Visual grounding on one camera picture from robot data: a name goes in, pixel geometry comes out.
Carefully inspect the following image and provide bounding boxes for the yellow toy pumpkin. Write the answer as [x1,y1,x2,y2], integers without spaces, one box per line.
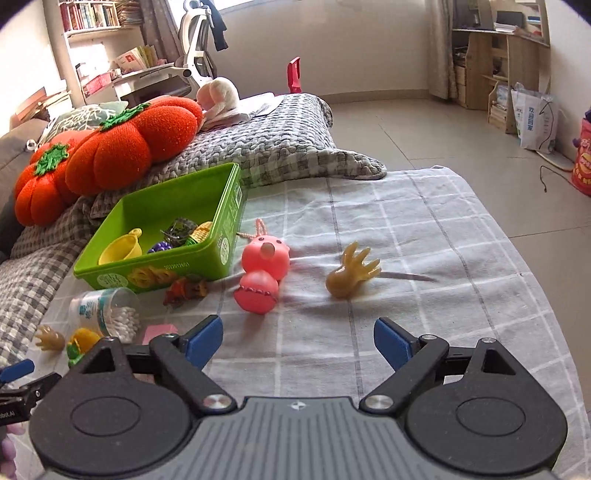
[66,328,102,368]

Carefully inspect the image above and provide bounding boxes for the cotton swab jar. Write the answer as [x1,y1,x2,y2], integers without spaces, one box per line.
[69,287,140,344]

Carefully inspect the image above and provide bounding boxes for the pink rubber pig toy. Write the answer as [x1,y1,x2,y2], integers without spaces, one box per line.
[233,218,290,315]

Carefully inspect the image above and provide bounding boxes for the purple toy grapes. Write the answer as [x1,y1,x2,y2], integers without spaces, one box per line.
[147,241,173,254]

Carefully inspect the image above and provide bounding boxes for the tortoiseshell hair claw clip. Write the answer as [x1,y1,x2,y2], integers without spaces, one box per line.
[161,217,197,248]

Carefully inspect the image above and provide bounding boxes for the yellow toy cup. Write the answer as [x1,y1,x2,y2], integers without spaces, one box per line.
[98,228,142,265]

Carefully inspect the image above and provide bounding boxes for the person's right hand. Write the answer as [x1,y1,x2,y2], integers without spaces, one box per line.
[1,423,24,480]

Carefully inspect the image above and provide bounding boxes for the pink sticky note pad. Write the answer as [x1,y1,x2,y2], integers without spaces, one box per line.
[142,324,178,345]

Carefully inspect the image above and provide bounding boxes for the orange brown toy fish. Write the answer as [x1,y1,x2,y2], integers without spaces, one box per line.
[163,276,208,308]

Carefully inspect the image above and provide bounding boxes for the tan rubber squid toy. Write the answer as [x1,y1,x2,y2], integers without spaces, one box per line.
[325,242,382,299]

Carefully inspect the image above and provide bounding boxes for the grey grid bed sheet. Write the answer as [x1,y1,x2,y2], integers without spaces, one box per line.
[8,165,591,480]

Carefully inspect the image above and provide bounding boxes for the yellow toy corn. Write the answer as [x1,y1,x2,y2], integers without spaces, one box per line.
[185,221,212,246]

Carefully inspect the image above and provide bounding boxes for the green plastic storage box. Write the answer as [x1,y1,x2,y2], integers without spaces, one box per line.
[73,163,243,293]

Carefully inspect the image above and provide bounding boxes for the large orange pumpkin cushion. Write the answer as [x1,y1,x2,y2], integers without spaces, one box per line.
[65,96,204,196]

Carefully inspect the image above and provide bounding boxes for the grey checked quilt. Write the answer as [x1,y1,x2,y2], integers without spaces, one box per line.
[1,93,387,366]

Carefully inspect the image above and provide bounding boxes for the white plush rabbit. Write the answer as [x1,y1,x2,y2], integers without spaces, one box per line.
[197,77,239,127]

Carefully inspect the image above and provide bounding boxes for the patterned grey pillow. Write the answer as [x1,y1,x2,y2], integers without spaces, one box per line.
[38,101,128,145]

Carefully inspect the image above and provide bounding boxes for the red snack bucket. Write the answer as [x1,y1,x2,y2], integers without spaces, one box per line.
[571,118,591,196]

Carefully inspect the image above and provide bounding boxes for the beige window curtain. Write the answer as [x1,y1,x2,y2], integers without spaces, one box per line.
[425,0,459,100]

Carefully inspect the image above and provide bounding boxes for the white paper shopping bag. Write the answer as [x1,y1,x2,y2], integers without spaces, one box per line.
[511,82,559,153]

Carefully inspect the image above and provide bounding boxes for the white office chair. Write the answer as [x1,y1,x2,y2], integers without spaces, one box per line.
[175,1,228,96]

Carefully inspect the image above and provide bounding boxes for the red folding stool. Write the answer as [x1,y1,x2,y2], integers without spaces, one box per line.
[287,57,303,94]

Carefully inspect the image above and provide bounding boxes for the wooden desk shelf unit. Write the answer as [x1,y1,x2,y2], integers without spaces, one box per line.
[452,1,550,134]

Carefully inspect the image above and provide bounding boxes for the white bookshelf with books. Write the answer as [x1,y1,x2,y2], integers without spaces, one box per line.
[42,1,174,107]

